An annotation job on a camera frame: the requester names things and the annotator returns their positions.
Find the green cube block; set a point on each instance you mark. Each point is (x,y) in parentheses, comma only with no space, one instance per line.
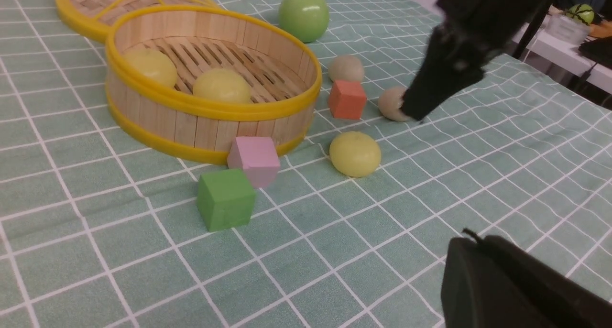
(225,199)

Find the green checkered tablecloth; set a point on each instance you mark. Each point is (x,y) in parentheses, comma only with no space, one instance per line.
(98,230)

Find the bamboo steamer tray yellow rim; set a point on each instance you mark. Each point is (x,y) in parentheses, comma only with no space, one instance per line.
(187,80)

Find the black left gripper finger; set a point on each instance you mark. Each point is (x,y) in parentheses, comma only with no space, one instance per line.
(489,282)

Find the white side table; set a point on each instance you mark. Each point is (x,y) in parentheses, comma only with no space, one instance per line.
(561,61)

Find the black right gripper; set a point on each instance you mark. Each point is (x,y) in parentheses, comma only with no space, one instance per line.
(471,34)

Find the green striped ball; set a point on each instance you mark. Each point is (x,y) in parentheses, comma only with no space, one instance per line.
(582,13)

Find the orange cube block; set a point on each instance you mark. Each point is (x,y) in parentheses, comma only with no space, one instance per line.
(347,100)

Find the woven bamboo steamer lid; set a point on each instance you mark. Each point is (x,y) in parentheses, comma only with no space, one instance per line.
(93,18)

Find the yellow bun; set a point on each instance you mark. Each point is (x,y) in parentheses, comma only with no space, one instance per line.
(153,64)
(223,85)
(355,154)

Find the green apple toy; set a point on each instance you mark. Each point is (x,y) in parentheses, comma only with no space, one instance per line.
(307,20)

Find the white bun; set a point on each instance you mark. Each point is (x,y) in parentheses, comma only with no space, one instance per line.
(346,67)
(390,103)

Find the pink cube block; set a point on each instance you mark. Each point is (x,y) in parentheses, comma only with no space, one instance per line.
(257,157)

